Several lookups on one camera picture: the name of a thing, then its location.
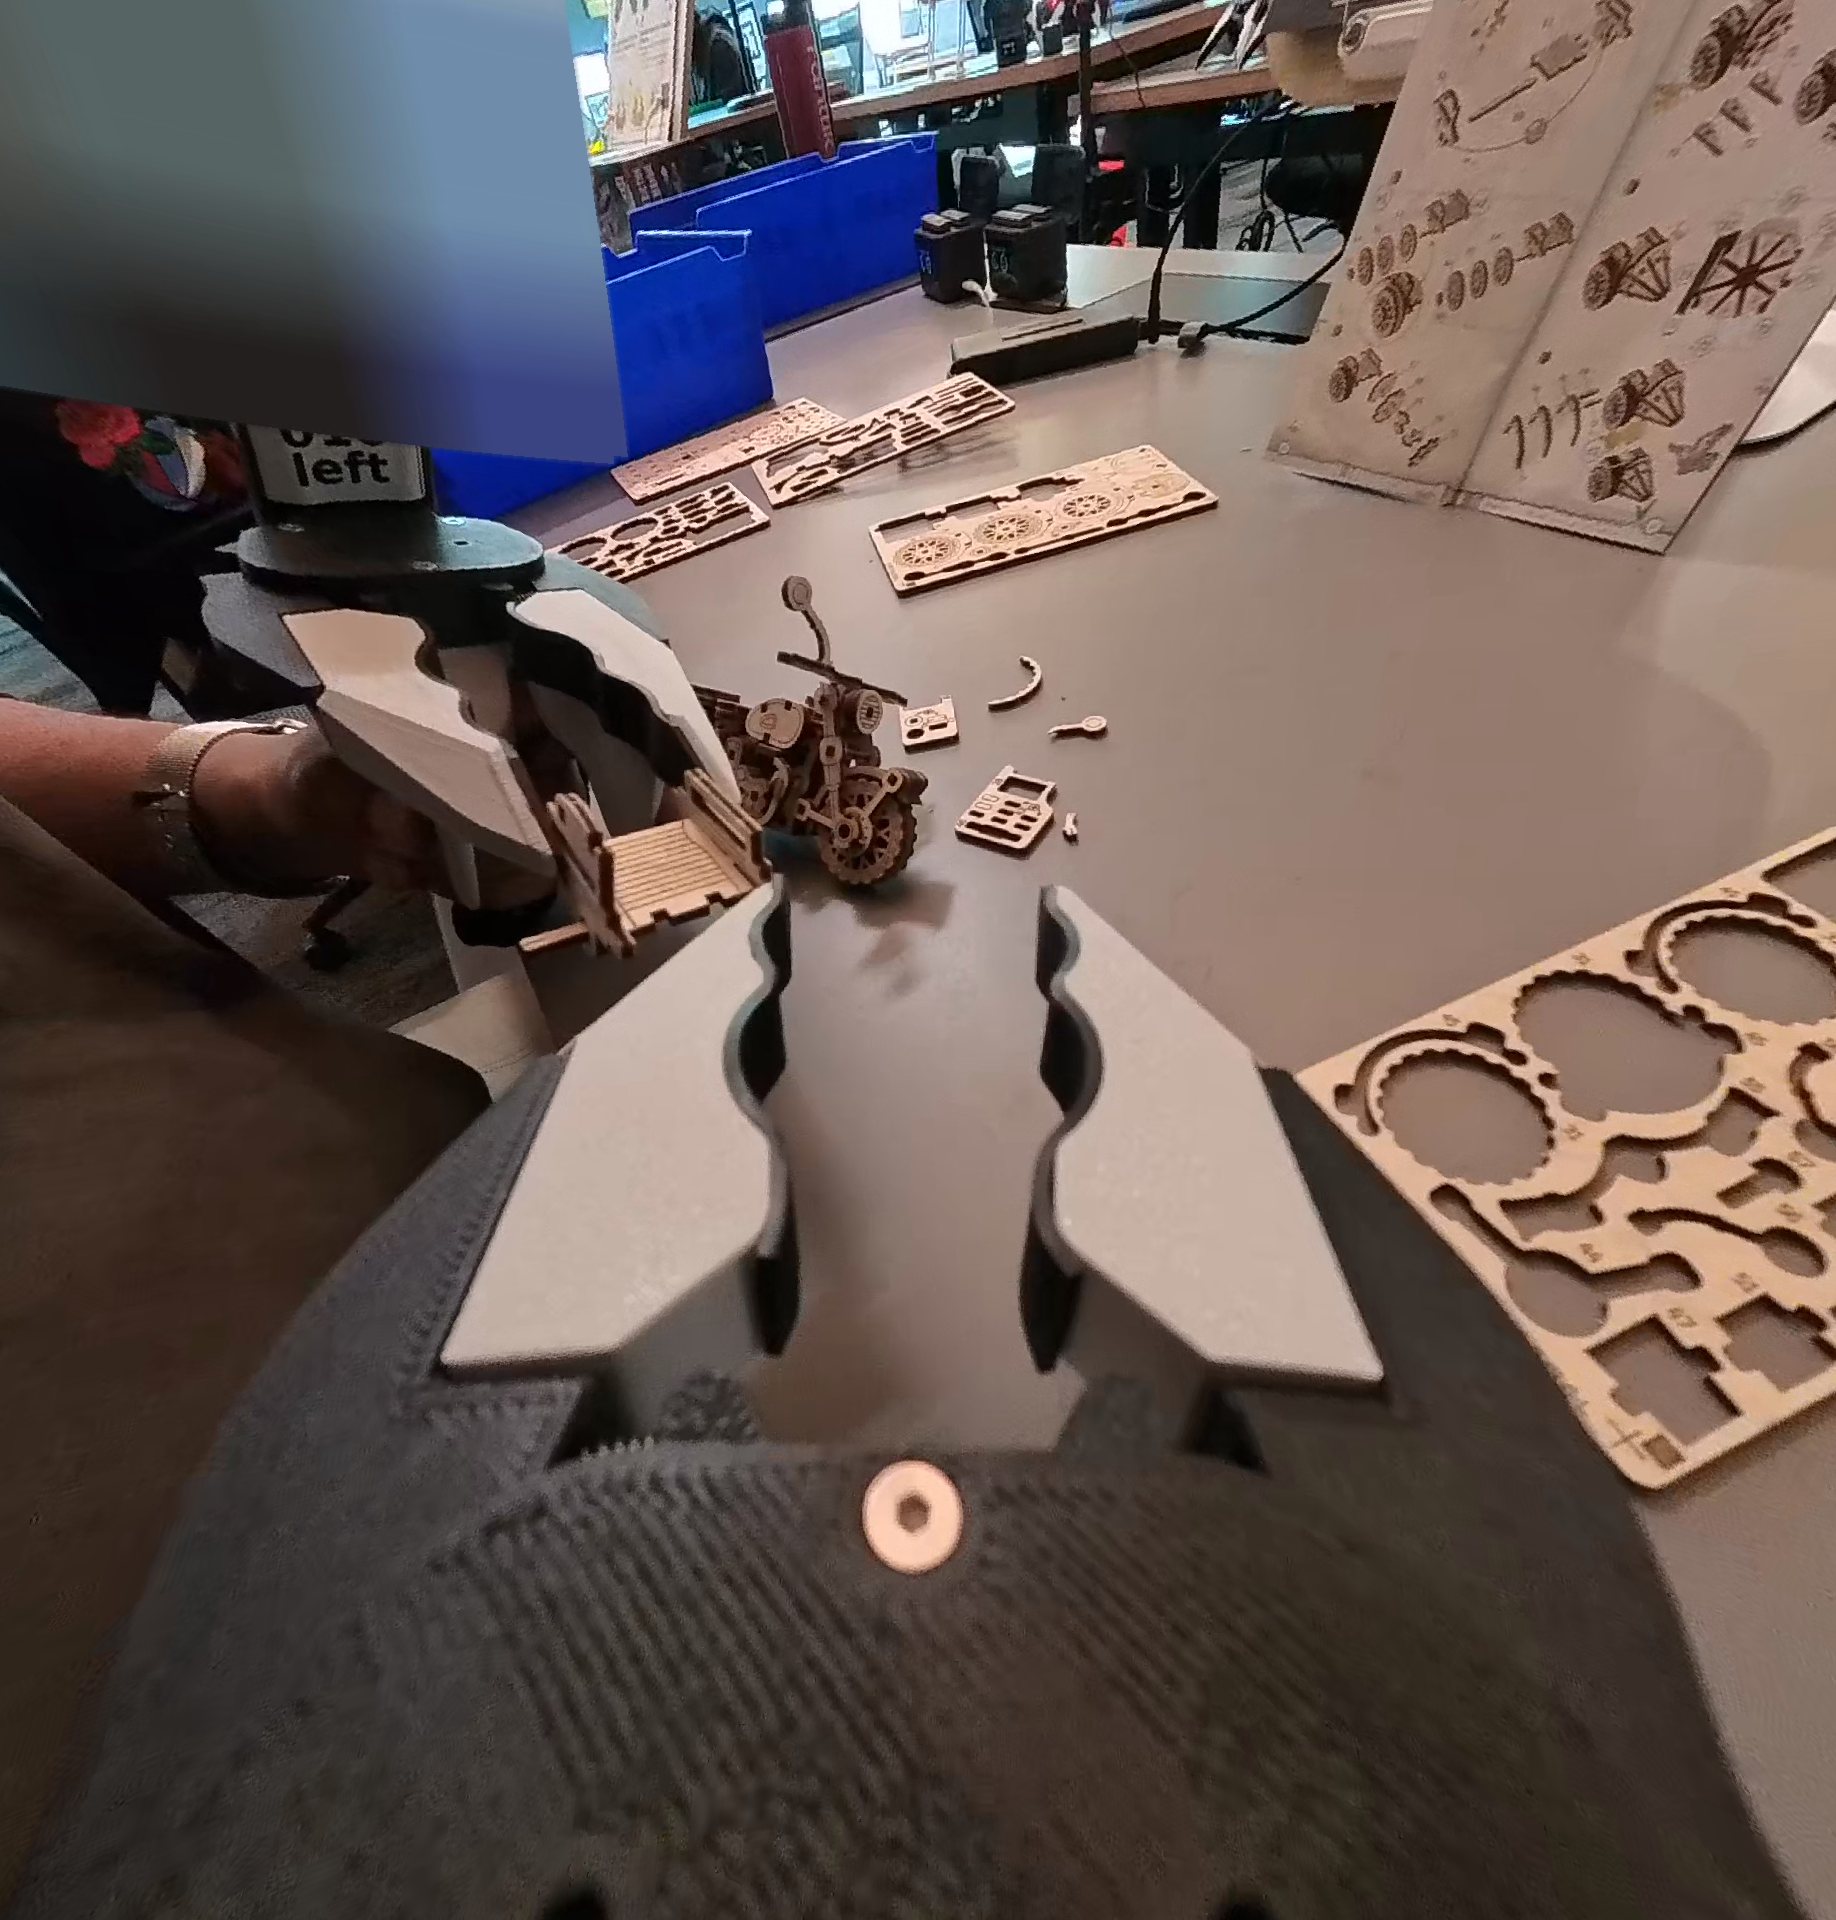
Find printed instruction booklet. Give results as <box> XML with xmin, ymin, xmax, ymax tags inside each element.
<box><xmin>1267</xmin><ymin>0</ymin><xmax>1836</xmax><ymax>558</ymax></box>

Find wooden grid piece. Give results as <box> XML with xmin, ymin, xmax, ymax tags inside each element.
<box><xmin>954</xmin><ymin>765</ymin><xmax>1058</xmax><ymax>855</ymax></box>

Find metal wristwatch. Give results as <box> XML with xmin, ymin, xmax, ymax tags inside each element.
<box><xmin>135</xmin><ymin>717</ymin><xmax>317</xmax><ymax>847</ymax></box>

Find long wooden sheet with gears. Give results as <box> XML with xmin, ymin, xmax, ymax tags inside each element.
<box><xmin>869</xmin><ymin>443</ymin><xmax>1223</xmax><ymax>600</ymax></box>

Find black battery chargers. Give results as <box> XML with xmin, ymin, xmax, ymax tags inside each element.
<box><xmin>918</xmin><ymin>209</ymin><xmax>991</xmax><ymax>304</ymax></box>

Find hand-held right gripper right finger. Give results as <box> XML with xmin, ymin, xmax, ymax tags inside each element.
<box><xmin>1017</xmin><ymin>882</ymin><xmax>1386</xmax><ymax>1443</ymax></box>

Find black cable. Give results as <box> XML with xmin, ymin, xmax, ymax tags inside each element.
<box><xmin>1143</xmin><ymin>225</ymin><xmax>1346</xmax><ymax>358</ymax></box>

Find person's left hand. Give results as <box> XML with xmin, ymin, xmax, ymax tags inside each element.
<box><xmin>185</xmin><ymin>727</ymin><xmax>463</xmax><ymax>906</ymax></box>

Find dark red bottle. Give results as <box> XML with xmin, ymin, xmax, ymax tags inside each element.
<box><xmin>763</xmin><ymin>0</ymin><xmax>843</xmax><ymax>163</ymax></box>

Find black power strip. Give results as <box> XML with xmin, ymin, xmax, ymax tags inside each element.
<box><xmin>947</xmin><ymin>310</ymin><xmax>1147</xmax><ymax>387</ymax></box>

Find wooden slatted model part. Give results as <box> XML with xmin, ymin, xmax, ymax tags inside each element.
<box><xmin>518</xmin><ymin>771</ymin><xmax>774</xmax><ymax>964</ymax></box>

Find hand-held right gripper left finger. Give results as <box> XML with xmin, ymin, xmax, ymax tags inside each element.
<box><xmin>436</xmin><ymin>880</ymin><xmax>799</xmax><ymax>1438</ymax></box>

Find person's left forearm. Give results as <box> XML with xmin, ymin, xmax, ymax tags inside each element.
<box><xmin>0</xmin><ymin>691</ymin><xmax>207</xmax><ymax>900</ymax></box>

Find wooden sheet with round holes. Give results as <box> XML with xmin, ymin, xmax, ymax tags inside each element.
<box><xmin>1298</xmin><ymin>824</ymin><xmax>1836</xmax><ymax>1492</ymax></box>

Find blue plastic bin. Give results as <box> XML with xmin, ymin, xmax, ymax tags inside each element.
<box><xmin>630</xmin><ymin>132</ymin><xmax>942</xmax><ymax>333</ymax></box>
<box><xmin>433</xmin><ymin>231</ymin><xmax>778</xmax><ymax>518</ymax></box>

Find black chair wheel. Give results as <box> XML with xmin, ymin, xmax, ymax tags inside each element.
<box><xmin>299</xmin><ymin>873</ymin><xmax>368</xmax><ymax>973</ymax></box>

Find grey desk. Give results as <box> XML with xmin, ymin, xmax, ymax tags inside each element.
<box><xmin>396</xmin><ymin>241</ymin><xmax>1836</xmax><ymax>1920</ymax></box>

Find wooden motorcycle model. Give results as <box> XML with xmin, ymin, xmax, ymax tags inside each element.
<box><xmin>690</xmin><ymin>574</ymin><xmax>933</xmax><ymax>889</ymax></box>

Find standing printed board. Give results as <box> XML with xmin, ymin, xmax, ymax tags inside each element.
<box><xmin>599</xmin><ymin>0</ymin><xmax>701</xmax><ymax>155</ymax></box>

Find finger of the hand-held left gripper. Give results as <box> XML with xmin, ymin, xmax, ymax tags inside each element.
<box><xmin>505</xmin><ymin>588</ymin><xmax>744</xmax><ymax>820</ymax></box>
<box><xmin>276</xmin><ymin>602</ymin><xmax>565</xmax><ymax>911</ymax></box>

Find wooden lattice parts sheet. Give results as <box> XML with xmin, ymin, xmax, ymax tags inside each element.
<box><xmin>751</xmin><ymin>376</ymin><xmax>1018</xmax><ymax>512</ymax></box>

